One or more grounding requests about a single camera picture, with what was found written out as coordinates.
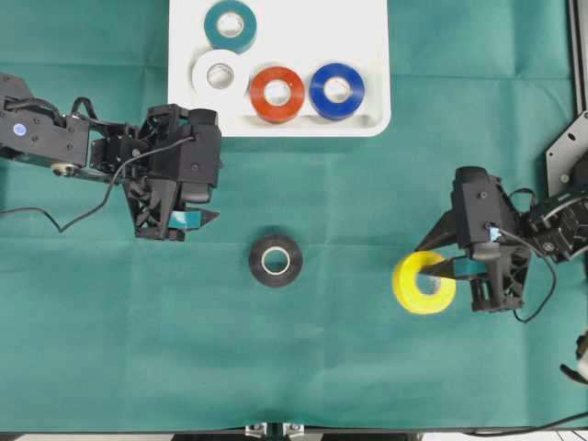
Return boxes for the white plastic tray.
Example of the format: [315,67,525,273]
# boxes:
[167,1,391,138]

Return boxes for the teal tape roll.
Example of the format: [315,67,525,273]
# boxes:
[204,1,257,53]

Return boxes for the green table cloth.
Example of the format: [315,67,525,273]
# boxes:
[1,1,587,432]

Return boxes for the black tape roll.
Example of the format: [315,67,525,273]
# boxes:
[249,234,303,288]

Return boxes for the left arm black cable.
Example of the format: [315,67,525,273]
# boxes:
[0,135,197,234]

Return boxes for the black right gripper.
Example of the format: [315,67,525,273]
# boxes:
[414,166,530,311]

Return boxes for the metal table clamp bracket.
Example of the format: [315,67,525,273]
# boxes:
[244,423,305,440]

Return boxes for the blue tape roll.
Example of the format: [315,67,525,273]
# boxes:
[309,62,365,120]

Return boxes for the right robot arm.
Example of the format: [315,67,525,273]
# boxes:
[416,1,587,312]

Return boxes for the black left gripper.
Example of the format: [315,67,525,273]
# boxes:
[123,104,222,241]

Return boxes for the red tape roll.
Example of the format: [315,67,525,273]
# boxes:
[249,66,305,123]

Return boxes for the yellow tape roll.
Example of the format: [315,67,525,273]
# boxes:
[391,251,457,315]

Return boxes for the white tape roll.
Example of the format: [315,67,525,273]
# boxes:
[192,50,249,100]

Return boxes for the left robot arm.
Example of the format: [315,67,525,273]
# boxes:
[1,73,223,242]

